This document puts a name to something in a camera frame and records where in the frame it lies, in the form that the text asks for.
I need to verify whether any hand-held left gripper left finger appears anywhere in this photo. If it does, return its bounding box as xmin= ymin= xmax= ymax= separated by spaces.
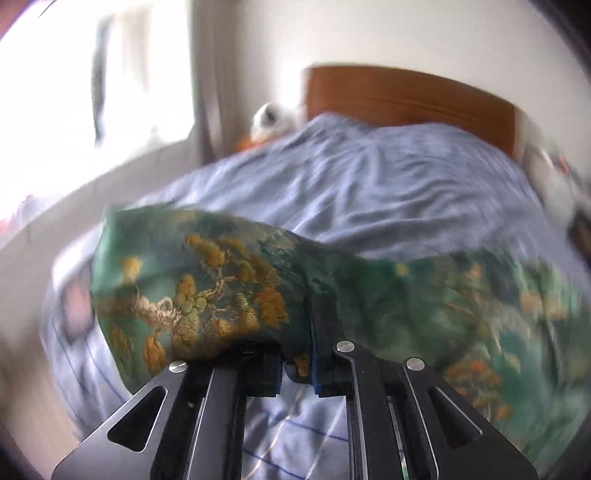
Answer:
xmin=51 ymin=344 xmax=282 ymax=480

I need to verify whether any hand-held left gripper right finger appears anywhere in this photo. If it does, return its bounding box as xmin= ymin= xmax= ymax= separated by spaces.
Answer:
xmin=311 ymin=320 xmax=539 ymax=480

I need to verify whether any green patterned jacket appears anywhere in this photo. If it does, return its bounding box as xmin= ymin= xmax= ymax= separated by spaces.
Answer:
xmin=90 ymin=205 xmax=587 ymax=467

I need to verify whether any blue checked quilt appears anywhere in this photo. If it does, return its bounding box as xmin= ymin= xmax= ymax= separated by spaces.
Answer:
xmin=39 ymin=113 xmax=573 ymax=480

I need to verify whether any white desk fan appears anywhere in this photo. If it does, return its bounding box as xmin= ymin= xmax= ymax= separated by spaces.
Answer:
xmin=250 ymin=102 xmax=296 ymax=139

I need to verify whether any wooden headboard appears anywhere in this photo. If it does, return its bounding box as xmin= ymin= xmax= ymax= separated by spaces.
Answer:
xmin=302 ymin=66 xmax=529 ymax=160

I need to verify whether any beige curtain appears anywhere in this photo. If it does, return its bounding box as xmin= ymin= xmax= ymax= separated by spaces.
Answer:
xmin=191 ymin=0 xmax=227 ymax=167

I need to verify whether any white desk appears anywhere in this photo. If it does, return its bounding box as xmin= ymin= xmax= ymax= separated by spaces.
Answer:
xmin=526 ymin=143 xmax=580 ymax=217

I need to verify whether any window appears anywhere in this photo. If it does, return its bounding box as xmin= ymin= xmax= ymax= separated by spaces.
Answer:
xmin=0 ymin=0 xmax=195 ymax=222

